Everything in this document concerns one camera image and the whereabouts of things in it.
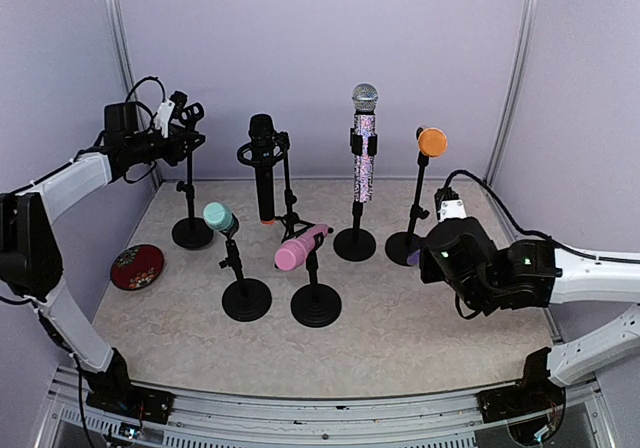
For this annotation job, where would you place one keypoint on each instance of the teal mic round stand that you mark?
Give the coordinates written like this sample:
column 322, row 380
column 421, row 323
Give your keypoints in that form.
column 245, row 299

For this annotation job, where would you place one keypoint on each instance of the black tripod mic stand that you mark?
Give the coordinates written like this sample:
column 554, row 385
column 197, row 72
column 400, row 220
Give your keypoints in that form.
column 293, row 224

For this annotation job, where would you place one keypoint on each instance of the orange mic round stand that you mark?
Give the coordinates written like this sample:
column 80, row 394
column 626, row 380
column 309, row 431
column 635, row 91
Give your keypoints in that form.
column 401, row 245

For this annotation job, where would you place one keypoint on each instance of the pink mic round stand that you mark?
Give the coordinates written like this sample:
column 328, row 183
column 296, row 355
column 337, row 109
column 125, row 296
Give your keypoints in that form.
column 315, row 305

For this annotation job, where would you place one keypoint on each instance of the pink microphone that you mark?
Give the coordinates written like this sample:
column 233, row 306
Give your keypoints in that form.
column 293, row 252

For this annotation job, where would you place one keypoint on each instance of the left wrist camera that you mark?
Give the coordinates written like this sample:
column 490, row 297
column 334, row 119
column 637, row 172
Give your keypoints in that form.
column 168, row 110

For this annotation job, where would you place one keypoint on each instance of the red embroidered round cushion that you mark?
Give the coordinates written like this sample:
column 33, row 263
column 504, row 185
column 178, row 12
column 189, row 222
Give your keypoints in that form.
column 137, row 267

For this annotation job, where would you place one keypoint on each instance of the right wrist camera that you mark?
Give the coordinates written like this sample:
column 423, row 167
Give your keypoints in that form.
column 448, row 204

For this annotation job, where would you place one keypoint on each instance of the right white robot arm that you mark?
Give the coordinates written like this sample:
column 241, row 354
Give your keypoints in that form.
column 536, row 274

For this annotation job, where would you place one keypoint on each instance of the glitter mic round stand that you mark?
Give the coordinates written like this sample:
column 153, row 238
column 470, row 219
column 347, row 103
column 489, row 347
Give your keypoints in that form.
column 355, row 244

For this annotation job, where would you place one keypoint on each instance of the orange microphone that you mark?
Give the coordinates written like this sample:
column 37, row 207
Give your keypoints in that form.
column 432, row 142

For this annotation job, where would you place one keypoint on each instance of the glitter silver microphone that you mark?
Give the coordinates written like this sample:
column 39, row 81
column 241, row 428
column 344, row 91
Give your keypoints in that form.
column 363, row 140

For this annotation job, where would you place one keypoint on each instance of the teal microphone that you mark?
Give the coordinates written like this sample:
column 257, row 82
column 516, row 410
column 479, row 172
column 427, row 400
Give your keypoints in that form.
column 220, row 218

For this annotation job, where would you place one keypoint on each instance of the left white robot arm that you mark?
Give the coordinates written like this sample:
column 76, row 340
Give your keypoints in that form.
column 31, row 261

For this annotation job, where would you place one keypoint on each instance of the purple microphone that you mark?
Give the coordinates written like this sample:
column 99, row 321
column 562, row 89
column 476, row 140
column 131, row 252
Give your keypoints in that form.
column 413, row 259

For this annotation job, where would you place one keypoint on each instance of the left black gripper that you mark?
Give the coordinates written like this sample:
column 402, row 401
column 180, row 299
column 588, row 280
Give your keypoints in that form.
column 176, row 150

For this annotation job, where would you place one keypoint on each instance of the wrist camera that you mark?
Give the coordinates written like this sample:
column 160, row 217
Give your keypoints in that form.
column 448, row 204
column 168, row 110

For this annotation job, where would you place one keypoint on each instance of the black microphone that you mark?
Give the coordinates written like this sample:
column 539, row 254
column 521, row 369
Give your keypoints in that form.
column 261, row 133

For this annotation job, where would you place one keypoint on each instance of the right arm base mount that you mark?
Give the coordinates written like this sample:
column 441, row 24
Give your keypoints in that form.
column 516, row 401

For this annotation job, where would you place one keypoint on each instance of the purple mic round stand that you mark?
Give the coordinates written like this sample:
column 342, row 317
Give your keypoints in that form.
column 191, row 232

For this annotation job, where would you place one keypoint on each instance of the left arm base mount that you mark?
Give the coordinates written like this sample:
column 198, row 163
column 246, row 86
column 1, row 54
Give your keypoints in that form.
column 142, row 403

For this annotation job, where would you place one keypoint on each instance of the aluminium front rail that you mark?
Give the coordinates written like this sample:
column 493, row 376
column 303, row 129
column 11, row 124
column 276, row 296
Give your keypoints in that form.
column 207, row 419

